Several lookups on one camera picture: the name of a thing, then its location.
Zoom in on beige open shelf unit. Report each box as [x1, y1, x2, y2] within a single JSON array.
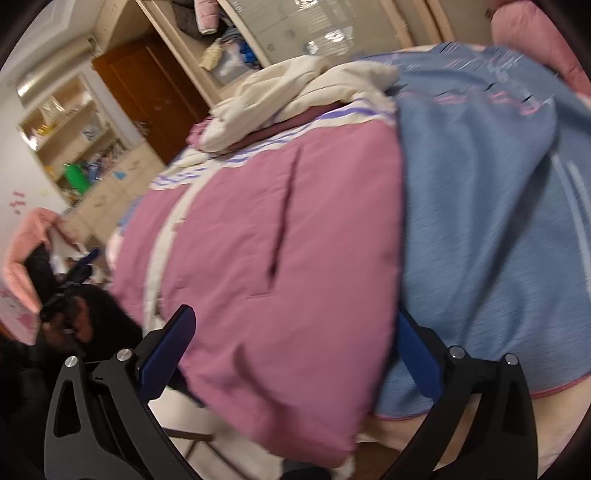
[[136, 0, 273, 107]]

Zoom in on pink fluffy cloth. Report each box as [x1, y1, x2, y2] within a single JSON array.
[[2, 208, 71, 345]]

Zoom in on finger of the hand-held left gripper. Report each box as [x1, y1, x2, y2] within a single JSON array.
[[68, 248, 102, 285]]

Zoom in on rolled grey mat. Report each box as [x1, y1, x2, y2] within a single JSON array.
[[17, 39, 99, 99]]

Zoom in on pale yellow cloth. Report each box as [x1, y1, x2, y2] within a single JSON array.
[[201, 39, 223, 71]]

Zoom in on white plastic bag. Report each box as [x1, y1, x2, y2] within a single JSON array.
[[216, 46, 251, 85]]

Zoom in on pink fluffy blanket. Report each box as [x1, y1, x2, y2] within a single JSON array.
[[489, 0, 591, 97]]

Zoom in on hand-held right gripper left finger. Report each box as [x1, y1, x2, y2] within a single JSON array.
[[44, 304, 200, 480]]

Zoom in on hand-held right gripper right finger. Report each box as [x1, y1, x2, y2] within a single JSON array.
[[382, 307, 539, 480]]

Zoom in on pink padded garment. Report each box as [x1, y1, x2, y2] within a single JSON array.
[[194, 0, 223, 34]]

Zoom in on blue plaid bed sheet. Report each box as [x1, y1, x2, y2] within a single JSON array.
[[351, 41, 591, 421]]

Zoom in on beige bookcase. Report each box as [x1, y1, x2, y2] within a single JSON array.
[[16, 74, 167, 241]]

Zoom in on green plastic container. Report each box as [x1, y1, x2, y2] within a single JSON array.
[[65, 164, 92, 195]]

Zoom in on person's left hand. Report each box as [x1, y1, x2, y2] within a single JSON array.
[[44, 295, 96, 345]]

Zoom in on brown wooden door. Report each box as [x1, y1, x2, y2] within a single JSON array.
[[92, 37, 211, 164]]

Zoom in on pink and cream jacket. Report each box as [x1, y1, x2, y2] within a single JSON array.
[[108, 55, 408, 468]]

